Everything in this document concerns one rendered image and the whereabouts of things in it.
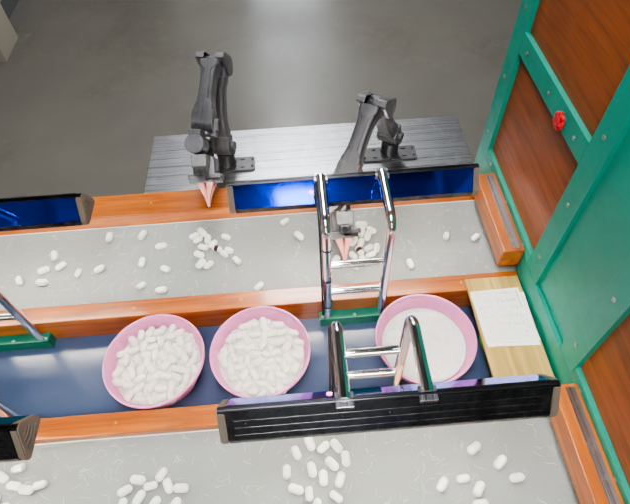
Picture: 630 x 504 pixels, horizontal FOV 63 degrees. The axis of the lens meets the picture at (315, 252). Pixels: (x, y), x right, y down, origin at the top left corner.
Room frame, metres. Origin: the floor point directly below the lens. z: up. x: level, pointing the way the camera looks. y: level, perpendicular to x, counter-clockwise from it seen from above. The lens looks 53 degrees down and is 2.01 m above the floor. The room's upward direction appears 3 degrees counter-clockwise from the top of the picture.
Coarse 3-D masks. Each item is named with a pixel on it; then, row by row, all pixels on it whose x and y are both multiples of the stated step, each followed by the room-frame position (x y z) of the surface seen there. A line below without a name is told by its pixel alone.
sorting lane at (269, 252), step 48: (0, 240) 1.06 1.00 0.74; (48, 240) 1.05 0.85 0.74; (96, 240) 1.04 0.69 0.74; (144, 240) 1.02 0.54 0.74; (192, 240) 1.01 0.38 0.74; (240, 240) 1.00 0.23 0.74; (288, 240) 0.99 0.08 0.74; (384, 240) 0.97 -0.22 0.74; (432, 240) 0.96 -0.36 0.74; (480, 240) 0.95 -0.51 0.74; (0, 288) 0.87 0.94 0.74; (48, 288) 0.86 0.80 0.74; (96, 288) 0.85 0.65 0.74; (144, 288) 0.84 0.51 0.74; (192, 288) 0.83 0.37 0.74; (240, 288) 0.82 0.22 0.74
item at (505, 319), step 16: (512, 288) 0.75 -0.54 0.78; (480, 304) 0.70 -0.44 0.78; (496, 304) 0.70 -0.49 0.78; (512, 304) 0.70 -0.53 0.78; (480, 320) 0.65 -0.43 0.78; (496, 320) 0.65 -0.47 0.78; (512, 320) 0.65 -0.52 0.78; (528, 320) 0.65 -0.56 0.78; (496, 336) 0.60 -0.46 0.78; (512, 336) 0.60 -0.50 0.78; (528, 336) 0.60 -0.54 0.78
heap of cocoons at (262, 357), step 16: (256, 320) 0.72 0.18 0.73; (272, 320) 0.72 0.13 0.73; (240, 336) 0.67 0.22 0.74; (256, 336) 0.67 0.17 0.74; (272, 336) 0.67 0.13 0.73; (288, 336) 0.66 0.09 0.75; (224, 352) 0.62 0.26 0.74; (240, 352) 0.63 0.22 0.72; (256, 352) 0.61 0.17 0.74; (272, 352) 0.61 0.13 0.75; (288, 352) 0.61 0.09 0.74; (224, 368) 0.58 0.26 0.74; (240, 368) 0.57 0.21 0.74; (256, 368) 0.58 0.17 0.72; (272, 368) 0.57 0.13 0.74; (288, 368) 0.57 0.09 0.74; (240, 384) 0.53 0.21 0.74; (256, 384) 0.53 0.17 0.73; (272, 384) 0.53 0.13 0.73; (288, 384) 0.52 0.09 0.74
